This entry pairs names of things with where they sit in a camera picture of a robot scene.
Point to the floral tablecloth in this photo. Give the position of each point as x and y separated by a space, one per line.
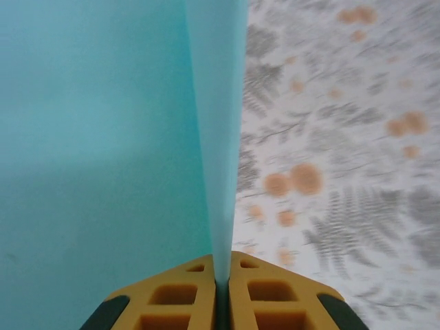
343 103

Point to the light blue paper sheet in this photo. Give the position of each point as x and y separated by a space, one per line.
103 137

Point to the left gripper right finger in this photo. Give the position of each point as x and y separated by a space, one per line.
275 299

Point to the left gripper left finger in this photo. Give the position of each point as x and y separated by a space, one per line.
172 299

